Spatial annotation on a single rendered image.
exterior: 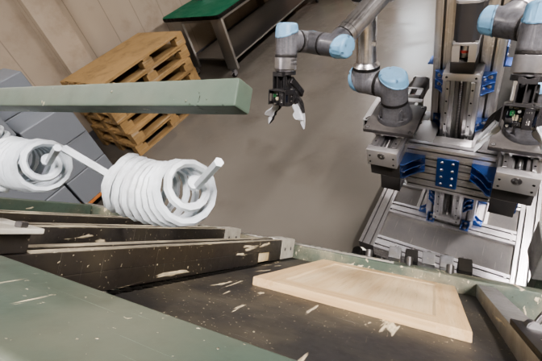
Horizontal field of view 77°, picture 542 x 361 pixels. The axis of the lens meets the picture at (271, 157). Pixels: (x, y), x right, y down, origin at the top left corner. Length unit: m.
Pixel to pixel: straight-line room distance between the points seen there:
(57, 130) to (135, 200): 3.04
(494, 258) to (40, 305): 2.12
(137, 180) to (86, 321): 0.14
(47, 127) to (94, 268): 2.73
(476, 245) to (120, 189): 2.07
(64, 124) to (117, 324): 3.16
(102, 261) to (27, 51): 4.10
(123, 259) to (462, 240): 1.90
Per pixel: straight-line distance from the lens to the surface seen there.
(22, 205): 1.94
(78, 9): 4.91
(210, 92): 0.24
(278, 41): 1.18
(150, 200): 0.32
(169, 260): 0.77
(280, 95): 1.17
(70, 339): 0.22
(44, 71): 4.70
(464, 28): 1.47
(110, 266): 0.67
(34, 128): 3.30
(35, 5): 4.53
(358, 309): 0.76
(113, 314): 0.25
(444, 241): 2.23
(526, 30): 0.95
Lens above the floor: 2.03
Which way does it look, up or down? 39 degrees down
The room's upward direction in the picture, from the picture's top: 19 degrees counter-clockwise
